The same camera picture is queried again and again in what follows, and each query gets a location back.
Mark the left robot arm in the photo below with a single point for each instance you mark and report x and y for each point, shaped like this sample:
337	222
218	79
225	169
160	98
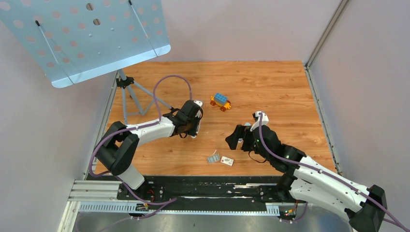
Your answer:
119	144

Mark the blue perforated music stand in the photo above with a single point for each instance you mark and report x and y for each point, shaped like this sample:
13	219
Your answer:
59	58

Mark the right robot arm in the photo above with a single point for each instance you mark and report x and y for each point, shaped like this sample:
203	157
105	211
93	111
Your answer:
304	179

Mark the toy brick car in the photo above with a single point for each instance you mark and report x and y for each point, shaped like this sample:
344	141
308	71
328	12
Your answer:
221	101

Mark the white staple box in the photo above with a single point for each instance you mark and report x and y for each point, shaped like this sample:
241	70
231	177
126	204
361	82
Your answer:
227	161

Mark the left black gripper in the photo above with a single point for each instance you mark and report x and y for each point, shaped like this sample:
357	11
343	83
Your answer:
193	131

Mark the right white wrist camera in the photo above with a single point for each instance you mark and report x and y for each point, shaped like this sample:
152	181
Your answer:
260	119

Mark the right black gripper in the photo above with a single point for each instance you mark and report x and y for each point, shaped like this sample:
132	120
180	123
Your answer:
240	132

